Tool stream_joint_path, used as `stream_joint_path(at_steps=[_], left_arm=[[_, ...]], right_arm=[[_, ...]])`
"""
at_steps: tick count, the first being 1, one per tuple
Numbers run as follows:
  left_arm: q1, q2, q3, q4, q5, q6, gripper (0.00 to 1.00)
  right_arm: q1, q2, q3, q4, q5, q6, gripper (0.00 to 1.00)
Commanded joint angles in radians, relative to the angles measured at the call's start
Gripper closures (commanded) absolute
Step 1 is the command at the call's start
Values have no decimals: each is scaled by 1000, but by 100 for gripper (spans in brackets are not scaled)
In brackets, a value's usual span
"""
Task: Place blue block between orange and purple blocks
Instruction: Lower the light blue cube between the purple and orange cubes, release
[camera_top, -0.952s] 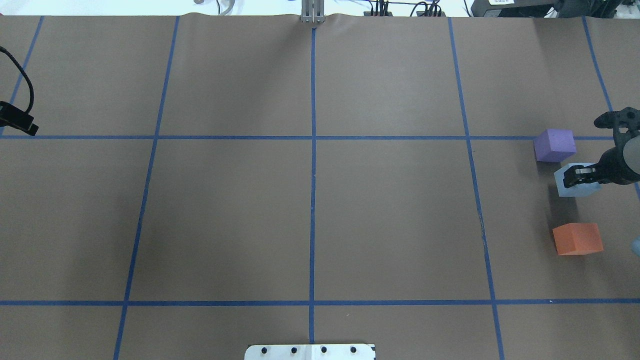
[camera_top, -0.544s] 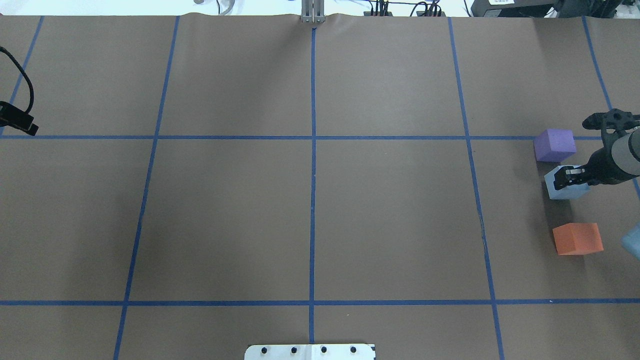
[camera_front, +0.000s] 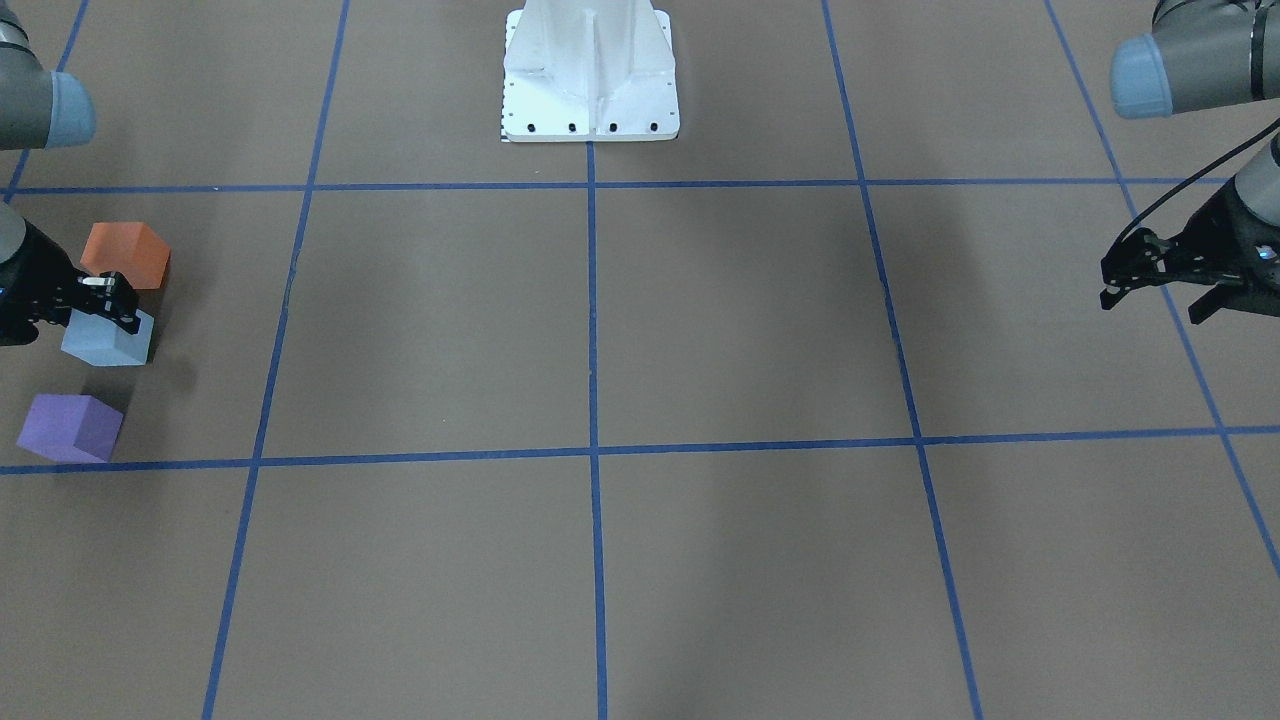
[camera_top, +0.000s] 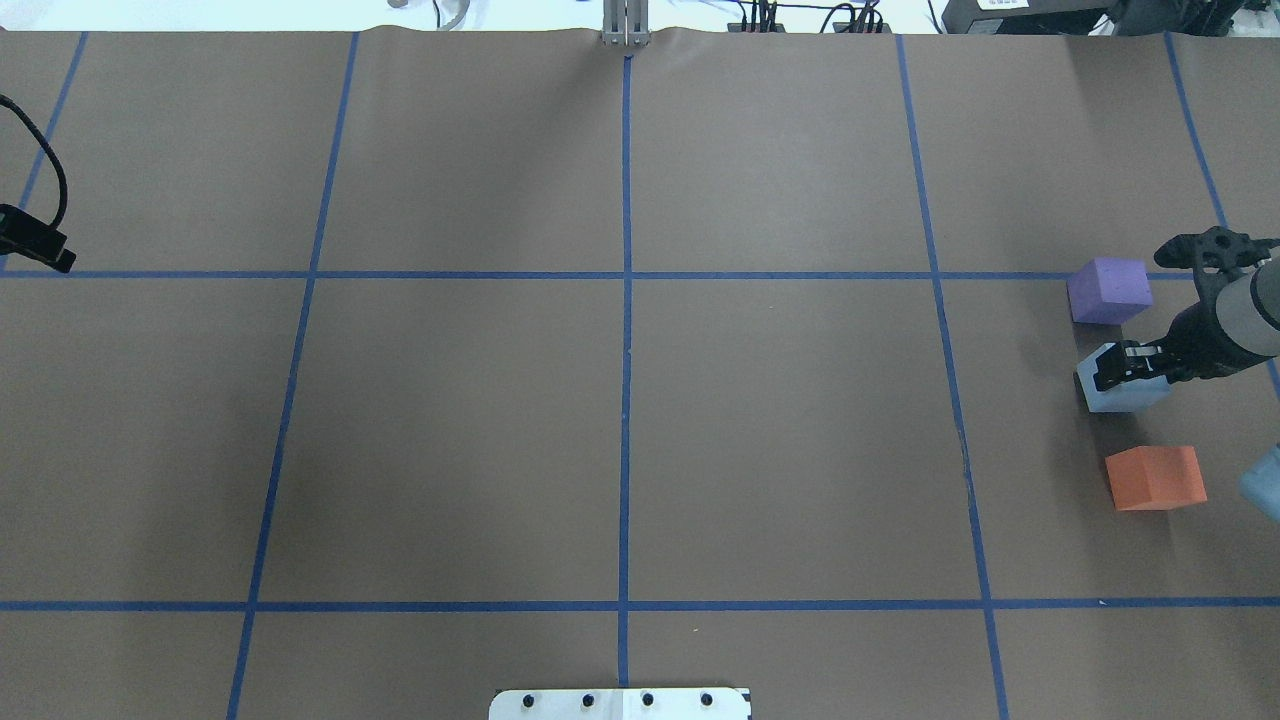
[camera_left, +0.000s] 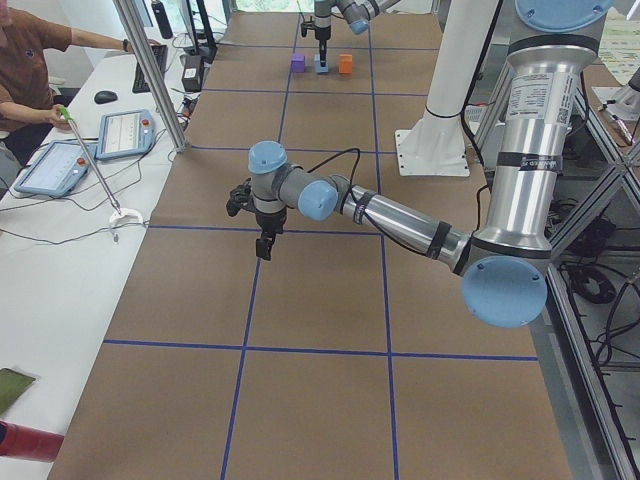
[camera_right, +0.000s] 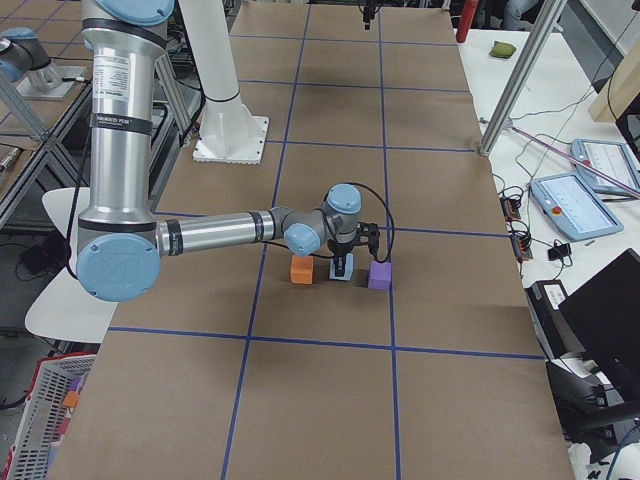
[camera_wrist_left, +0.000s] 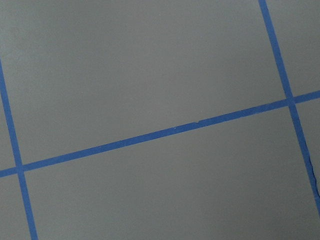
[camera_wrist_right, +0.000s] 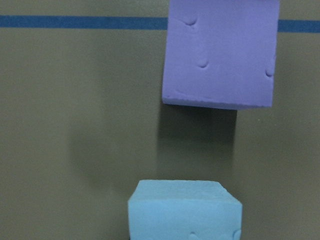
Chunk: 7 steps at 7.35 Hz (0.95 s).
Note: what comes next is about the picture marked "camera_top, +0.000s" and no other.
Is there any purple foam block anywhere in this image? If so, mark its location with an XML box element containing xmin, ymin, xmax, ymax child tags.
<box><xmin>1068</xmin><ymin>258</ymin><xmax>1155</xmax><ymax>325</ymax></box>

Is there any light blue foam block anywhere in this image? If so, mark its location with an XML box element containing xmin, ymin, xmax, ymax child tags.
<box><xmin>1075</xmin><ymin>342</ymin><xmax>1172</xmax><ymax>414</ymax></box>

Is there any grey aluminium frame post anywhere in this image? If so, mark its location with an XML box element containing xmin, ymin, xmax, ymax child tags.
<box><xmin>600</xmin><ymin>0</ymin><xmax>652</xmax><ymax>47</ymax></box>

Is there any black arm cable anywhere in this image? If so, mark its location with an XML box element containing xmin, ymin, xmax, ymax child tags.
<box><xmin>0</xmin><ymin>94</ymin><xmax>69</xmax><ymax>225</ymax></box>

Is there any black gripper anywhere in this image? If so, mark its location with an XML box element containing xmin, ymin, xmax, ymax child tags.
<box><xmin>1092</xmin><ymin>300</ymin><xmax>1245</xmax><ymax>393</ymax></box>

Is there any orange foam block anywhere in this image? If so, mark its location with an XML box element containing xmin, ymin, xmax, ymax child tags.
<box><xmin>1103</xmin><ymin>446</ymin><xmax>1208</xmax><ymax>512</ymax></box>

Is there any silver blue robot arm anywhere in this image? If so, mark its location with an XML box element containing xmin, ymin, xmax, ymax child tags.
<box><xmin>1075</xmin><ymin>263</ymin><xmax>1279</xmax><ymax>413</ymax></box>

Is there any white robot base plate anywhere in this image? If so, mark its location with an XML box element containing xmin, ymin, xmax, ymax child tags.
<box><xmin>488</xmin><ymin>687</ymin><xmax>753</xmax><ymax>719</ymax></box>

